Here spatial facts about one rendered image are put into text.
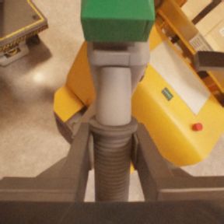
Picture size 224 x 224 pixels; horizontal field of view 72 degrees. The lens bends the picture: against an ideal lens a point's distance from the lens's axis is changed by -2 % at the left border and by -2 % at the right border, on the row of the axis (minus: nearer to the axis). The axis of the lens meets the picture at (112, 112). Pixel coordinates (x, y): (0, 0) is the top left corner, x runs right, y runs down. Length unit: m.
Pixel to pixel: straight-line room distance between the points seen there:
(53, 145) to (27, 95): 0.49
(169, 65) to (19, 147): 1.27
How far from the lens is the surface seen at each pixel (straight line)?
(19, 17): 1.53
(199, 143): 0.85
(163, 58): 0.84
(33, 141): 1.49
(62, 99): 1.17
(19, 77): 1.64
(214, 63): 0.28
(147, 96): 0.74
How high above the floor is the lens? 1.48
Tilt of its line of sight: 69 degrees down
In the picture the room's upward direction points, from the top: 57 degrees clockwise
